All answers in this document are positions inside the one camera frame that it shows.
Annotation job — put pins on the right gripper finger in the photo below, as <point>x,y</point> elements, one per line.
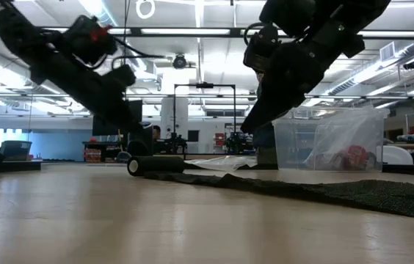
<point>262,117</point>

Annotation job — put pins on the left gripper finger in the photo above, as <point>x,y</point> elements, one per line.
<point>122,113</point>

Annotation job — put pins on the clear plastic bin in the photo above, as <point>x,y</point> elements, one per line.
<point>291,139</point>

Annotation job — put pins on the black bandage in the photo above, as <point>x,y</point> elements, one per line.
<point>302,194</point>

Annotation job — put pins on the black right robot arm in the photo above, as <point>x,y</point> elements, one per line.
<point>350,18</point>

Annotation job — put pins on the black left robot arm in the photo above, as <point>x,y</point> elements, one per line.
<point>12,29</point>

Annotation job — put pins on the black monitor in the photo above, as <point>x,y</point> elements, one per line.
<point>100,124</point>

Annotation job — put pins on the person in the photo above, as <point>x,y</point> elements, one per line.
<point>156,132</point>

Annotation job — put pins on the red boxes stack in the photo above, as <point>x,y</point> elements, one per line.
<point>92,155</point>

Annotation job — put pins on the red tag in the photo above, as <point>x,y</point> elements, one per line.
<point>98,33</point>

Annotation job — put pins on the crinkled clear wrapper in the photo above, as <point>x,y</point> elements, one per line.
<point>339,135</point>

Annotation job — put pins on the grey storage bin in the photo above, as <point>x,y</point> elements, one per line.
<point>15,150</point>

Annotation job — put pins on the red round object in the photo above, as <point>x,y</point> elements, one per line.
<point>355,155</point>

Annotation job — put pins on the black ceiling device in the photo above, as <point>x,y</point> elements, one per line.
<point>411,64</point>

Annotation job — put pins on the white chair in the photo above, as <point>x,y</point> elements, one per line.
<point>398,155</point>

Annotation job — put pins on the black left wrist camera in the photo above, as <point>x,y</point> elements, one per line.
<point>89,44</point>

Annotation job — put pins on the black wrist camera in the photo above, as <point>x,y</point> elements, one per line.
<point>260,51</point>
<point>89,44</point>

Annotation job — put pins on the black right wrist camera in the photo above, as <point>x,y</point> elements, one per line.
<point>260,51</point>

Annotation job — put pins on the black overhead frame beam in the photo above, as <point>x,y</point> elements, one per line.
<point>236,33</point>

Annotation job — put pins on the black overhead camera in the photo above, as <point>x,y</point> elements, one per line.
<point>179,61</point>

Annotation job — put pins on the black table frame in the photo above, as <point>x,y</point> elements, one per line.
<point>9,166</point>

